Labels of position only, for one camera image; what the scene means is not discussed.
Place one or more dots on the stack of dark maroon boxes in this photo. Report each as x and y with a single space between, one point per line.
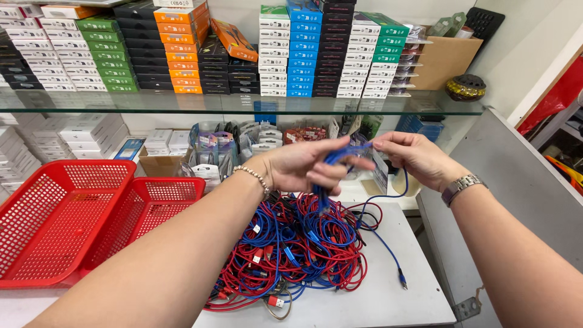
331 50

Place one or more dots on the person's right hand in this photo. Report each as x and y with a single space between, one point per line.
423 157

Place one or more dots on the open cardboard box with boxes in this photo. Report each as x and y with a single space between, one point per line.
164 157

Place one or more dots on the glass shelf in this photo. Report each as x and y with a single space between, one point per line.
227 104

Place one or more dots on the red plastic bag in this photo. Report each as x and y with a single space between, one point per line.
555 98

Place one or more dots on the stack of blue boxes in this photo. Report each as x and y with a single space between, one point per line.
303 50

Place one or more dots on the small red plastic basket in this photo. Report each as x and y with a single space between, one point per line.
150 205

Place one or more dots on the person's left hand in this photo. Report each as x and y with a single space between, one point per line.
296 166

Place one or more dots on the short stacks of black boxes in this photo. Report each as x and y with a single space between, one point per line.
227 75

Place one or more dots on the brown cardboard box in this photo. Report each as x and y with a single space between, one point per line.
444 61

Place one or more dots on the bunch of hanging accessory packets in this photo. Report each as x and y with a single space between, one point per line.
218 145

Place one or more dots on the tall stack of black boxes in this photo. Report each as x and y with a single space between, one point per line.
143 45

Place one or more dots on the black keypad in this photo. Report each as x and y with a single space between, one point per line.
485 22

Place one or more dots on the stack of black edge boxes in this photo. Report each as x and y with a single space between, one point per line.
18 68

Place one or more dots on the blue printed flat box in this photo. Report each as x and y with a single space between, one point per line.
130 149

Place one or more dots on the stack of white green-top boxes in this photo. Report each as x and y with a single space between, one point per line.
274 54

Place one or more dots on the stack of orange boxes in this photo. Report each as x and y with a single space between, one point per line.
182 50

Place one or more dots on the heap of plain white boxes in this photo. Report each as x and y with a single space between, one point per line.
54 136

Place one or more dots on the round dark gold ornament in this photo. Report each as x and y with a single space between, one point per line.
465 87

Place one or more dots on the silver metal wristwatch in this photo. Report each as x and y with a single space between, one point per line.
460 186

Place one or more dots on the white price card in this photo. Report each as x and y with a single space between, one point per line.
380 172

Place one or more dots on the blue ribbed box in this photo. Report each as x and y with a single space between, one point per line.
421 126

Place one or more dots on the metal corner bracket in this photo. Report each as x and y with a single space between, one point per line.
468 306

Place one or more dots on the stacks of white grey boxes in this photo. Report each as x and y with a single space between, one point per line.
362 68

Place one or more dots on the stack of green white boxes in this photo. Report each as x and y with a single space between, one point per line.
389 38

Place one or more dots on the large red plastic basket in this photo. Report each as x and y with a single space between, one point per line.
50 218

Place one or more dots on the stack of white striped boxes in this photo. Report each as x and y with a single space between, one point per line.
54 50

